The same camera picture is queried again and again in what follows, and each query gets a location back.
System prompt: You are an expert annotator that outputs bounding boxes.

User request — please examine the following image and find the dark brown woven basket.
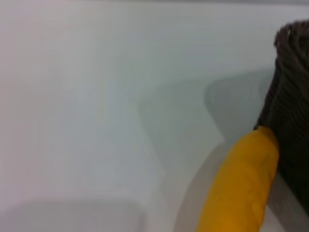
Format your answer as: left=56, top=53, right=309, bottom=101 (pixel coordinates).
left=253, top=20, right=309, bottom=218

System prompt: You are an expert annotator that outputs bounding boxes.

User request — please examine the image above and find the yellow banana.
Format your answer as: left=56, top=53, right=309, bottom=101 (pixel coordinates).
left=197, top=127, right=280, bottom=232

